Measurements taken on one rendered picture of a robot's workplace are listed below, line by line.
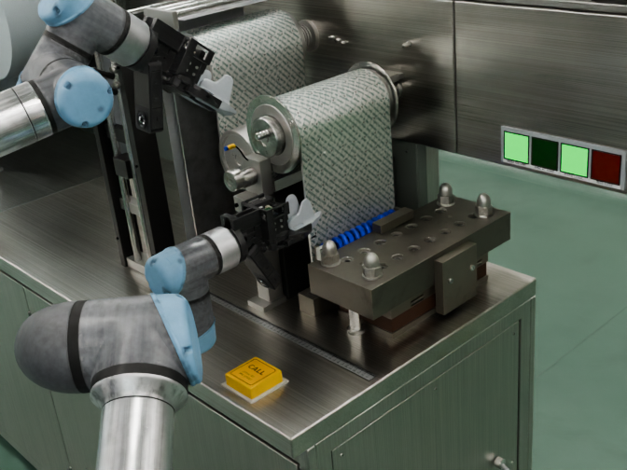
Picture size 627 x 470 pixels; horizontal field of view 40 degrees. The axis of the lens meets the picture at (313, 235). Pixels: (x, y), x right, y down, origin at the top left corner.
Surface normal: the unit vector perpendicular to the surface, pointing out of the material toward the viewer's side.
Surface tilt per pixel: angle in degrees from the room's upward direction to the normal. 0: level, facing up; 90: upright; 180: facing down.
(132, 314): 23
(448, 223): 0
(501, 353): 90
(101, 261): 0
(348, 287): 90
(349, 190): 90
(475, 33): 90
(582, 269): 0
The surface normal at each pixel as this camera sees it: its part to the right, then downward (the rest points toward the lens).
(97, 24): 0.62, 0.44
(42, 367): -0.42, 0.26
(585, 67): -0.73, 0.35
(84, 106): 0.51, 0.33
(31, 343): -0.60, -0.21
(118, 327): -0.16, -0.47
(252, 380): -0.09, -0.90
